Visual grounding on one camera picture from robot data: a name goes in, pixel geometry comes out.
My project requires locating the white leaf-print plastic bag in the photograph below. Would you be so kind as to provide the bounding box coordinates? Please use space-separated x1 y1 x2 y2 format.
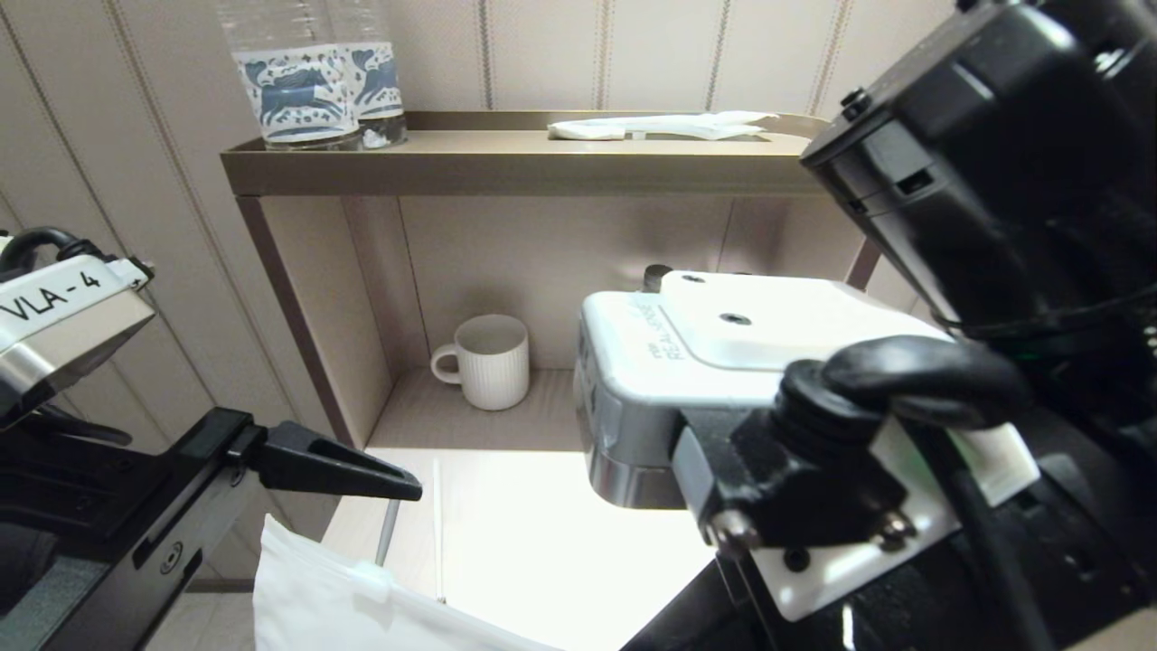
253 514 566 651

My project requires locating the grey toothbrush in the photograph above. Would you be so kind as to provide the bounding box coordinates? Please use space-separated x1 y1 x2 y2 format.
374 497 402 568

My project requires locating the slim white toothbrush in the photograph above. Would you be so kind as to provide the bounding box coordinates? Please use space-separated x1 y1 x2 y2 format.
431 457 447 604

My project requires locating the white ribbed mug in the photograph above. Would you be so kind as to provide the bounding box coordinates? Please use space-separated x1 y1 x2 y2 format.
431 314 531 412

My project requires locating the bronze open shelf unit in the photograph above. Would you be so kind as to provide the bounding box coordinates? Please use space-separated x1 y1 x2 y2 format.
221 110 885 453

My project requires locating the large bottle blue deer label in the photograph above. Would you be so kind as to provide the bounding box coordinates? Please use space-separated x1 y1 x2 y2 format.
325 0 409 150
215 0 362 152

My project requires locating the white folded sachet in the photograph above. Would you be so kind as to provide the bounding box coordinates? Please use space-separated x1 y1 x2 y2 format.
549 122 626 142

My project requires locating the white packet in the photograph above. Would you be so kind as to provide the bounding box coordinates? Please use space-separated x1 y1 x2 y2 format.
624 111 780 142

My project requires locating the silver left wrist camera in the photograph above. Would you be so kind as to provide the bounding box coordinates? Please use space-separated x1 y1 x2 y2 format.
0 256 157 428

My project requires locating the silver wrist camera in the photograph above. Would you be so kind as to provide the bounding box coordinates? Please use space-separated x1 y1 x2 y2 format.
0 256 157 428
574 269 950 509

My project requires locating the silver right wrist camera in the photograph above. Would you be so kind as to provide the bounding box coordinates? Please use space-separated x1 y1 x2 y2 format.
574 269 950 509

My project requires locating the black right camera cable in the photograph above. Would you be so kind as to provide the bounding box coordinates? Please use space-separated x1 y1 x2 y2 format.
694 335 1040 651

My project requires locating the black camera cable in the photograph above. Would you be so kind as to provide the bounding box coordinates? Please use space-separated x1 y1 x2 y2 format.
0 226 100 272
694 335 1040 651

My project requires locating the black left camera cable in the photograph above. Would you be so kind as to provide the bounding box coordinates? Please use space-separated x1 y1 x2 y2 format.
0 226 100 272

